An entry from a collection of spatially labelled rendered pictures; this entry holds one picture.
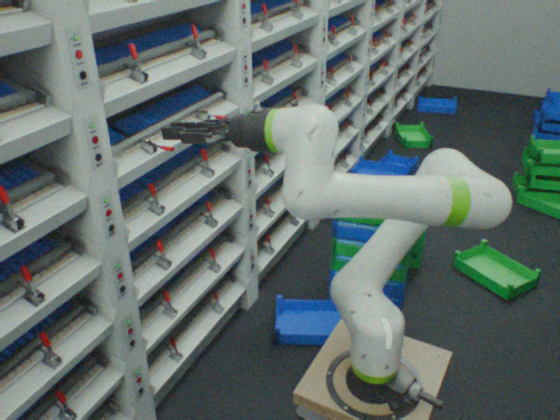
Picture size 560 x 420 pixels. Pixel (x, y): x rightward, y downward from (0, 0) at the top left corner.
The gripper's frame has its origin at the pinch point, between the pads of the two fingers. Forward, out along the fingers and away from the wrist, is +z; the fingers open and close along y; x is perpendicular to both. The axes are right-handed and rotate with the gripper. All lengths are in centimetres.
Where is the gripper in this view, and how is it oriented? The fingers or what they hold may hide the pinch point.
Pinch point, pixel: (178, 130)
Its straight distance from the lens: 129.4
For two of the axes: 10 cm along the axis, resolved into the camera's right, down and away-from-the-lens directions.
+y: -4.5, 4.3, -7.8
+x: 1.5, 9.0, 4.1
